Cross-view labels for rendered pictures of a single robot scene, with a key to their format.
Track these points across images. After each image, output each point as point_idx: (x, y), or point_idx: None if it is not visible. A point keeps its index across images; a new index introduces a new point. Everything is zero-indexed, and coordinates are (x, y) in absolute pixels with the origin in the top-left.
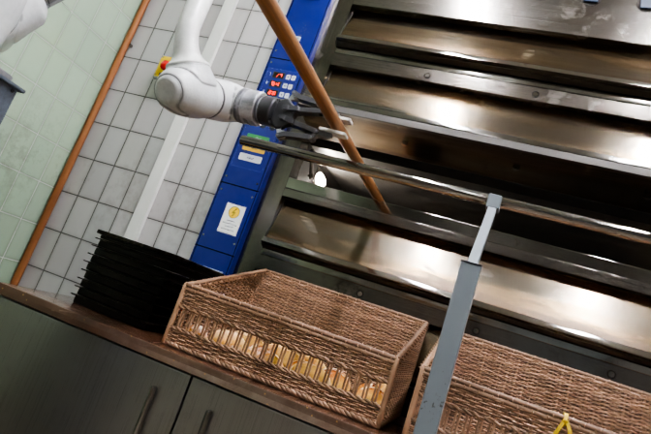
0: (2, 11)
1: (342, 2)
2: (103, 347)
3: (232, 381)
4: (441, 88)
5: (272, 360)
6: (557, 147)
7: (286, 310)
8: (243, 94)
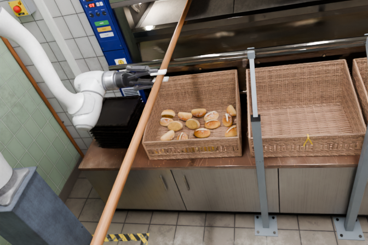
0: (1, 170)
1: None
2: (133, 171)
3: (185, 167)
4: None
5: (193, 151)
6: None
7: (174, 91)
8: (105, 83)
